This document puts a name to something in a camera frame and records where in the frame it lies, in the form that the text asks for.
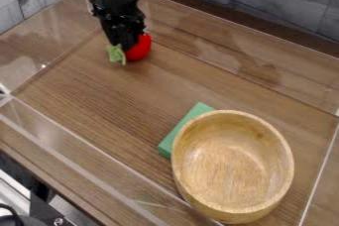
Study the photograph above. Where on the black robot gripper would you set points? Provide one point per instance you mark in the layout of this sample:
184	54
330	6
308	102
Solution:
121	13

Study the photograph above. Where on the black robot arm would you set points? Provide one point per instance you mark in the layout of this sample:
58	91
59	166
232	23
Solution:
122	21

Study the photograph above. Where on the wooden bowl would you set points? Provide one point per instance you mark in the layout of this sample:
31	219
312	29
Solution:
233	166

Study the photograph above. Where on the clear acrylic enclosure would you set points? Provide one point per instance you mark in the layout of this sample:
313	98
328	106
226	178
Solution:
83	120

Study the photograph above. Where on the red plush strawberry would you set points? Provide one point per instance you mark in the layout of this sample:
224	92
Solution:
136	54

